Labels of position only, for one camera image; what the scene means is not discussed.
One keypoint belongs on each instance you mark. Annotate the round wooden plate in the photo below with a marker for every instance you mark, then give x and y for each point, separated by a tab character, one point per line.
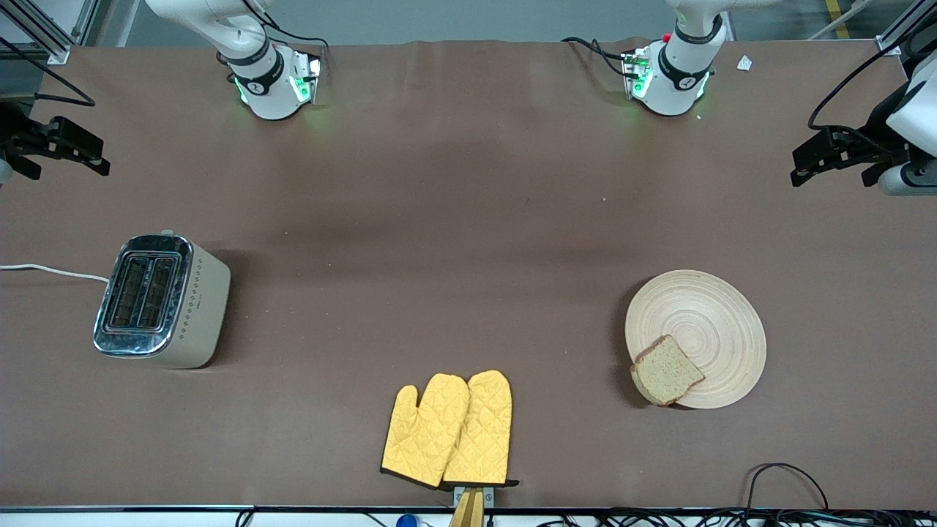
703	322

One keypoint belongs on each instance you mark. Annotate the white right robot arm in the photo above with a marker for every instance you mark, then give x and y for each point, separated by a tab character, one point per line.
271	88

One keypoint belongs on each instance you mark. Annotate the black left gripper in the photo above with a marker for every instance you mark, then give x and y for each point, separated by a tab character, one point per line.
876	141

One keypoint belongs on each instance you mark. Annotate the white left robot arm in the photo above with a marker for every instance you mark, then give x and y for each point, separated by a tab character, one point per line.
677	80

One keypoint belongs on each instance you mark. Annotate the yellow quilted oven mitt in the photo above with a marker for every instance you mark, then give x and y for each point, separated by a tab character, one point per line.
421	432
483	432

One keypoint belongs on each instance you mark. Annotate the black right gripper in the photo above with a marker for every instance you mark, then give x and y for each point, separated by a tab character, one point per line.
16	137

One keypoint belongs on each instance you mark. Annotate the brown bread slice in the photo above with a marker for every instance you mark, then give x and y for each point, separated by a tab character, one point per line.
665	369

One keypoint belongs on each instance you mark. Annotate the brown table cover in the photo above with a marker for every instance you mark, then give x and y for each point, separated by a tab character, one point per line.
439	146

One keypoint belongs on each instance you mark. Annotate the wooden stick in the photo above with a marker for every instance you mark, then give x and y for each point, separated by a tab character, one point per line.
468	512

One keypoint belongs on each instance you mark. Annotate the grey metal bracket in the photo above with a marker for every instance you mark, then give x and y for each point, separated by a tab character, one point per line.
489	495

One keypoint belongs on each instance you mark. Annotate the white paper scrap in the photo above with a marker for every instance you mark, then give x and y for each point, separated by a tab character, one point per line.
744	63

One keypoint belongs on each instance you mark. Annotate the blue round object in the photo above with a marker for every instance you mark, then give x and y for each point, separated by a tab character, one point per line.
406	521

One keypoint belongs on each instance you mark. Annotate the beige chrome two-slot toaster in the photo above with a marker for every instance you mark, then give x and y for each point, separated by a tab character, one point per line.
198	307

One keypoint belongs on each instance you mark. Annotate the aluminium frame profile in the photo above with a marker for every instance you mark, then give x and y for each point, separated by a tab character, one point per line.
897	33
44	40

